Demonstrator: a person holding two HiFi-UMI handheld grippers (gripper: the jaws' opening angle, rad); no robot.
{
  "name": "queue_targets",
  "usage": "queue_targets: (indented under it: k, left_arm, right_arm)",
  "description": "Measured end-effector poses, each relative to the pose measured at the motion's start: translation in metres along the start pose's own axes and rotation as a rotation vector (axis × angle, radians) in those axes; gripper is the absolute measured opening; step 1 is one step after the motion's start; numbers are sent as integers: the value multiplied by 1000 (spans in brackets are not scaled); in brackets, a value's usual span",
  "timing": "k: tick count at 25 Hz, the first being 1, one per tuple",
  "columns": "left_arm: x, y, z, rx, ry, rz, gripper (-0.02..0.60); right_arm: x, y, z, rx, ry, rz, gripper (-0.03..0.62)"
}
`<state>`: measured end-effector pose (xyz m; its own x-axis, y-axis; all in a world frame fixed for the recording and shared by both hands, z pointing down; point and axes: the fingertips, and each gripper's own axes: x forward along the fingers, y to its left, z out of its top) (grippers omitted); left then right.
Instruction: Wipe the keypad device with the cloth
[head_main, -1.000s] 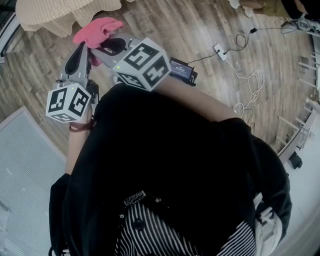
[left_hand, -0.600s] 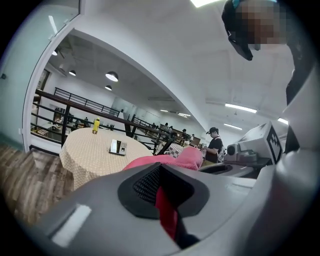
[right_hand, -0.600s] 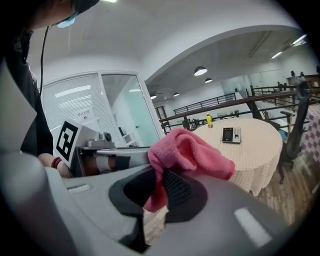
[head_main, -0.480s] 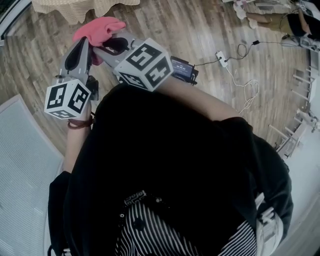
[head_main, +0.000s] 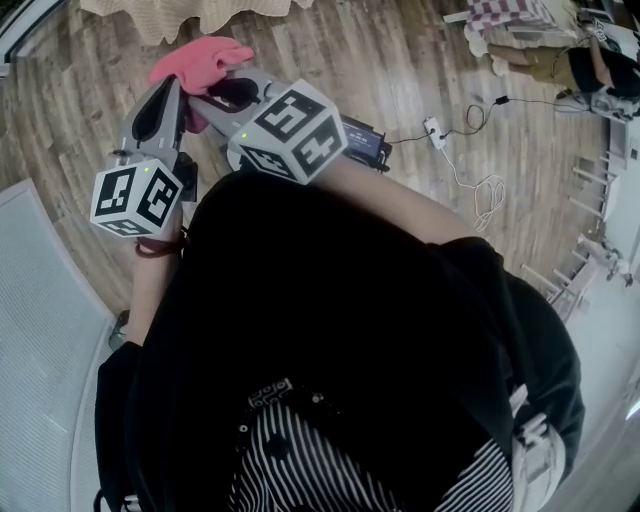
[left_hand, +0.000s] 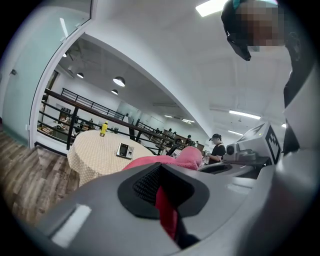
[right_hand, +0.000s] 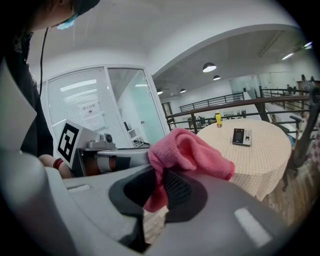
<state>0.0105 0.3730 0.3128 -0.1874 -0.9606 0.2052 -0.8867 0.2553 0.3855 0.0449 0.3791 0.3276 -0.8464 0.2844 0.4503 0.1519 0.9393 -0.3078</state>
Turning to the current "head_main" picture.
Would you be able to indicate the grey white waist bag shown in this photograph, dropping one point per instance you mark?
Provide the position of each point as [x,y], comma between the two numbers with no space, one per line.
[537,450]

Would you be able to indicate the round table checkered beige tablecloth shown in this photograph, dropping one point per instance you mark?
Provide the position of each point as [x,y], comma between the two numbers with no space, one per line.
[200,15]

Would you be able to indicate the small black display screen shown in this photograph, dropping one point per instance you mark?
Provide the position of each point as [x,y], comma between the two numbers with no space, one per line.
[362,140]

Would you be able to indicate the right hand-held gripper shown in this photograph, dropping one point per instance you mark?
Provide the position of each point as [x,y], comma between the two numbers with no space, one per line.
[280,125]

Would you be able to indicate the person's right forearm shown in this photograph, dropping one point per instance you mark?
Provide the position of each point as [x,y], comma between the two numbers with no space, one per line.
[390,200]

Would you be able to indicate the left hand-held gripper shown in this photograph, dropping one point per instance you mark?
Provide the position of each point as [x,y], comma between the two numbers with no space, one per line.
[150,200]

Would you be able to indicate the person's grey shoe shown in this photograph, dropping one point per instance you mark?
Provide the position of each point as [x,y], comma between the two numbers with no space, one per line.
[119,332]

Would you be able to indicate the frosted glass door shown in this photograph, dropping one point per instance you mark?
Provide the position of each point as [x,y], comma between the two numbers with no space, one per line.
[45,325]

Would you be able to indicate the white power strip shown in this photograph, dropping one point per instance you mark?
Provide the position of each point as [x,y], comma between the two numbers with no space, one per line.
[435,132]

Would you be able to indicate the red checkered tablecloth table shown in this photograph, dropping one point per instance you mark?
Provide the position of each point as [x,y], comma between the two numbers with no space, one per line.
[505,15]

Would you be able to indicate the person's left forearm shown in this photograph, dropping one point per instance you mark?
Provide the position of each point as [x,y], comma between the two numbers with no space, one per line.
[150,290]

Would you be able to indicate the white desk frame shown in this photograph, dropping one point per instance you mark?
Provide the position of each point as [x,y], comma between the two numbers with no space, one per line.
[622,210]

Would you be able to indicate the person's striped trousers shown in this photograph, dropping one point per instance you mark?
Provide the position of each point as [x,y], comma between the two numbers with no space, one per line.
[300,470]

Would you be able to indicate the pink cloth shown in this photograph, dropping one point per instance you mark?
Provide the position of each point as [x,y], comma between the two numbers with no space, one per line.
[200,62]

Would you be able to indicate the person's black shirt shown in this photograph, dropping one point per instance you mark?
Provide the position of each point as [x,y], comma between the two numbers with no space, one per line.
[325,300]

